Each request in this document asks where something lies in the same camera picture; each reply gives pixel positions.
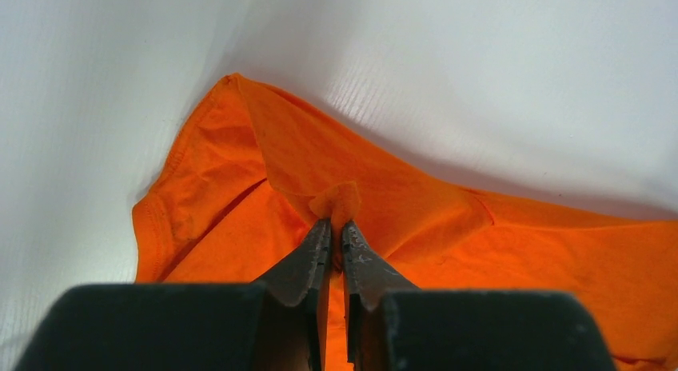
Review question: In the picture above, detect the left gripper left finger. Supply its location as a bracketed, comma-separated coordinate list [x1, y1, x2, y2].
[16, 219, 332, 370]

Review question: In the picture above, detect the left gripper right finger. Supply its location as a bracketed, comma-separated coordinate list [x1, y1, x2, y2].
[341, 222, 614, 370]

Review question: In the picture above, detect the orange t-shirt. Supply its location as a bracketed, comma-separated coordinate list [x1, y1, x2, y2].
[132, 74, 677, 370]

